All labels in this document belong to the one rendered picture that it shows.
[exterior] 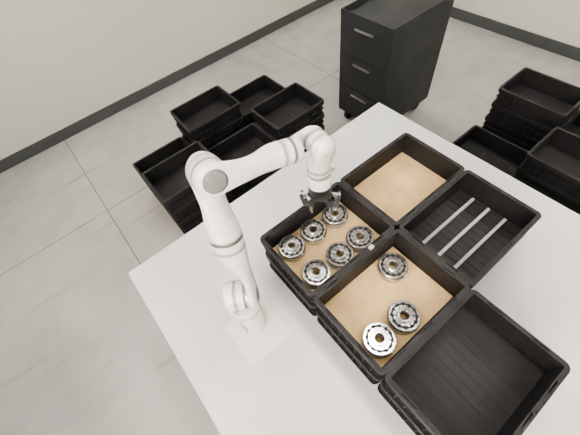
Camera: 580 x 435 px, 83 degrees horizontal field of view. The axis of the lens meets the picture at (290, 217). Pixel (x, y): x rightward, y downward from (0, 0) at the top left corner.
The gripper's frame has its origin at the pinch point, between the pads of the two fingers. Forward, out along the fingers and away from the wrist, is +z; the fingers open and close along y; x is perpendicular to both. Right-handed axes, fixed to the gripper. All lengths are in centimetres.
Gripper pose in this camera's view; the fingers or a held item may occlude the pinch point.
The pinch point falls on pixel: (320, 209)
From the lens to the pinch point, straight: 116.4
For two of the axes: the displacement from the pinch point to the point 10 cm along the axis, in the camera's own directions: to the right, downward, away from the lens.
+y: 9.9, 0.4, -1.5
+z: 1.0, 5.6, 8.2
